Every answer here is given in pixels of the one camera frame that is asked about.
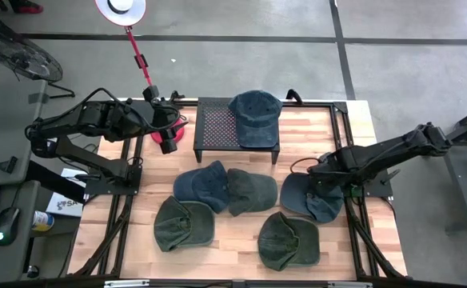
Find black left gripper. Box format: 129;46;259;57
137;85;183;135

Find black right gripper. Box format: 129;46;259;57
307;150;354;198

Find blue denim baseball cap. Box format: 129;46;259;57
173;160;230;214
228;89;284;150
279;172;345;224

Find green washed baseball cap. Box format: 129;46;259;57
257;211;321;272
153;195;216;253
226;167;279;218

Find black perforated metal rack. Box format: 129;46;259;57
193;96;281;165

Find red desk lamp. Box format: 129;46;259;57
94;0;186;146

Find grey metal stand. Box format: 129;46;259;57
417;102;467;235

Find white printed cardboard box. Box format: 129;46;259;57
45;167;89;218

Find black floor fan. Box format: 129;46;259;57
0;26;77;99

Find white yellow drink can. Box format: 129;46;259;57
31;210;55;232

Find grey desk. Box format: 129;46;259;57
0;79;49;285

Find black wedge object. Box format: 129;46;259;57
0;155;18;175

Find person's foot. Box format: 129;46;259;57
8;0;45;14

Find black computer mouse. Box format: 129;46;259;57
0;206;21;246

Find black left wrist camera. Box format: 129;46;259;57
159;130;179;155

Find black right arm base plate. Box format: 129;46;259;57
335;166;394;198

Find black aluminium table frame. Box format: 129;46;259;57
67;98;409;281

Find silver metal bracket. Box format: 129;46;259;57
103;279;150;288
327;281;373;288

